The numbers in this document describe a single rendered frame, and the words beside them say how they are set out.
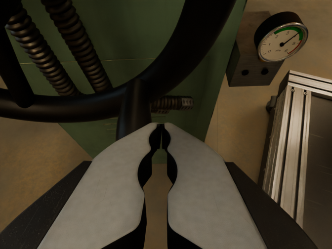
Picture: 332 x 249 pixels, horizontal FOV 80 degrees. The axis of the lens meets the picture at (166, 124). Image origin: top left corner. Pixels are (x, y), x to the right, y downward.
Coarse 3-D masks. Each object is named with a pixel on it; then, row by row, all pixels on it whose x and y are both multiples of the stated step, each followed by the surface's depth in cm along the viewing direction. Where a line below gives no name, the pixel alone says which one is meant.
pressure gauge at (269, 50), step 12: (288, 12) 26; (264, 24) 27; (276, 24) 26; (288, 24) 25; (300, 24) 25; (264, 36) 27; (276, 36) 27; (288, 36) 27; (300, 36) 27; (264, 48) 28; (276, 48) 28; (288, 48) 28; (300, 48) 28; (264, 60) 30; (276, 60) 30
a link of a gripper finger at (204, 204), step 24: (168, 144) 10; (192, 144) 10; (168, 168) 9; (192, 168) 8; (216, 168) 8; (168, 192) 7; (192, 192) 7; (216, 192) 7; (168, 216) 6; (192, 216) 6; (216, 216) 6; (240, 216) 6; (168, 240) 6; (192, 240) 6; (216, 240) 6; (240, 240) 6
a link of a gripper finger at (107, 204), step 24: (120, 144) 10; (144, 144) 10; (96, 168) 8; (120, 168) 8; (144, 168) 9; (96, 192) 7; (120, 192) 7; (72, 216) 6; (96, 216) 6; (120, 216) 6; (144, 216) 7; (48, 240) 6; (72, 240) 6; (96, 240) 6; (120, 240) 6; (144, 240) 7
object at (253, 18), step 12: (252, 12) 38; (264, 12) 38; (240, 24) 36; (252, 24) 36; (240, 36) 35; (252, 36) 35; (240, 48) 33; (252, 48) 33; (240, 60) 34; (252, 60) 34; (228, 72) 39; (240, 72) 36; (252, 72) 36; (264, 72) 36; (276, 72) 36; (228, 84) 39; (240, 84) 39; (252, 84) 39; (264, 84) 39
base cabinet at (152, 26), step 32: (32, 0) 28; (96, 0) 28; (128, 0) 28; (160, 0) 28; (96, 32) 32; (128, 32) 33; (160, 32) 33; (224, 32) 33; (32, 64) 38; (64, 64) 38; (128, 64) 38; (224, 64) 39; (192, 96) 47; (64, 128) 60; (96, 128) 59; (192, 128) 60; (160, 160) 84
